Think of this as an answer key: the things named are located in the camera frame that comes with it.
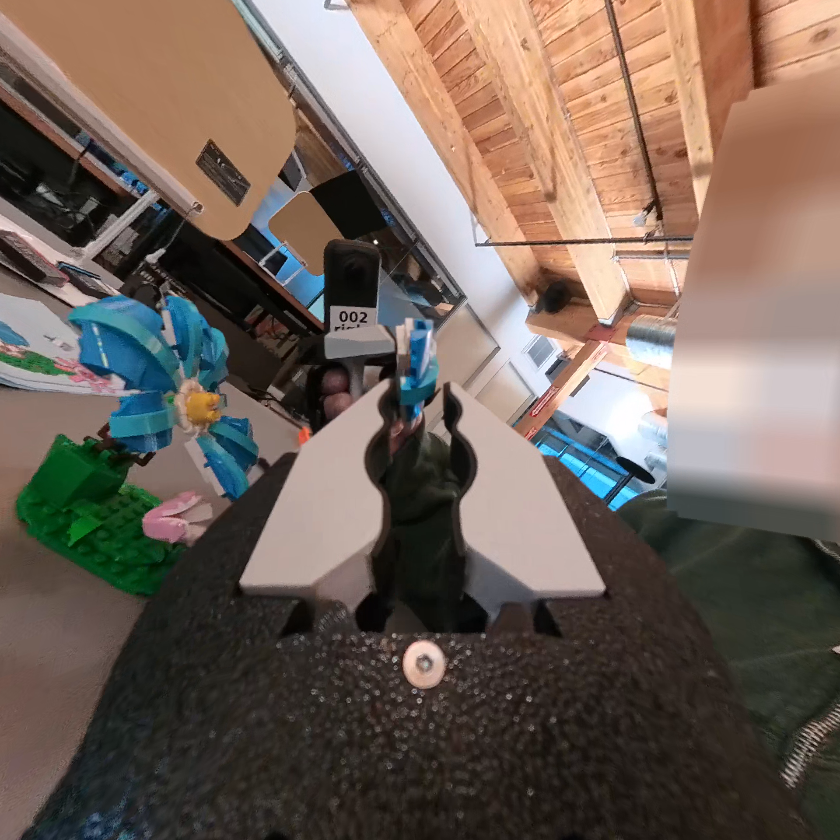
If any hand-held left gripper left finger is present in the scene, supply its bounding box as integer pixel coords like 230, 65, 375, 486
238, 379, 396, 610

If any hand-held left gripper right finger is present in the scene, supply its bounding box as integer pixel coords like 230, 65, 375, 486
444, 382, 607, 613

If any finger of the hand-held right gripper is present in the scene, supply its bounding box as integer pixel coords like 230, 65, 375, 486
325, 324, 399, 361

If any small blue lego flower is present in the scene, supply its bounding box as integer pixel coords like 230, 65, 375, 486
392, 318, 439, 422

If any large blue lego flower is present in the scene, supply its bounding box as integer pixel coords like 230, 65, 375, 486
69, 295, 260, 501

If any green lego base plate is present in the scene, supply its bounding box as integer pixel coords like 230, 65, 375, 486
16, 433, 186, 596

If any lego instruction booklet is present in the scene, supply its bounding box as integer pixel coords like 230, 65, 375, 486
0, 292, 142, 395

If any person's right hand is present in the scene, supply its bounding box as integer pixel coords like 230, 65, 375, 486
320, 365, 357, 422

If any small beige panel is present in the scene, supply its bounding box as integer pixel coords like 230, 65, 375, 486
270, 192, 342, 277

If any black monitor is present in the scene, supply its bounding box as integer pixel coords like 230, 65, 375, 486
308, 171, 388, 240

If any white door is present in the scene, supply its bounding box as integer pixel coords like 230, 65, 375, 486
462, 357, 536, 411

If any person's green jacket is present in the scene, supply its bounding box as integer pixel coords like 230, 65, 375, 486
617, 489, 840, 840

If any black ceiling rod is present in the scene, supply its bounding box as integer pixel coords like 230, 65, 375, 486
476, 235, 693, 248

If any black box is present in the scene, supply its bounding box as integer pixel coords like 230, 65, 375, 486
62, 266, 119, 296
0, 233, 67, 286

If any large beige panel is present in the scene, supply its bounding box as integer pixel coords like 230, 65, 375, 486
0, 0, 298, 242

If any white board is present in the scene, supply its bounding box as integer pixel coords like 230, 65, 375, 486
0, 213, 126, 303

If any silver ventilation duct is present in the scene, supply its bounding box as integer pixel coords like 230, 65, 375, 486
638, 407, 670, 475
626, 314, 677, 368

